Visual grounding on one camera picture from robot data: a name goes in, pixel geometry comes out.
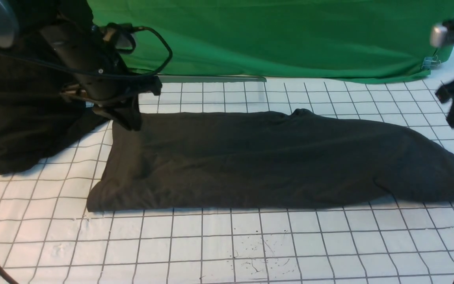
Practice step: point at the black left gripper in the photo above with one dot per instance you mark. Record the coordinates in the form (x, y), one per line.
(102, 78)

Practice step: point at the dark gray long-sleeved shirt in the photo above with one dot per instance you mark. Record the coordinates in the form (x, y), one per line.
(268, 160)

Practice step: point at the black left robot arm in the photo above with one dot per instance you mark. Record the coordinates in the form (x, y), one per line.
(54, 19)

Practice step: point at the clear acrylic strip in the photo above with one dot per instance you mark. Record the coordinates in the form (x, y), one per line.
(209, 79)

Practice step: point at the blue binder clip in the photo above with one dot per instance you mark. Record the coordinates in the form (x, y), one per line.
(430, 63)

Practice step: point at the black crumpled garment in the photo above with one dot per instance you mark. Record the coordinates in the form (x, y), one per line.
(35, 121)

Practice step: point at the green backdrop cloth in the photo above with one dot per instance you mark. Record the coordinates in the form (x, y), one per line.
(367, 41)

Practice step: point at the white grid table mat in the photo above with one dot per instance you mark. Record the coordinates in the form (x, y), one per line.
(46, 237)

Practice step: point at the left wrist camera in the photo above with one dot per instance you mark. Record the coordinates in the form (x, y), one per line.
(120, 36)

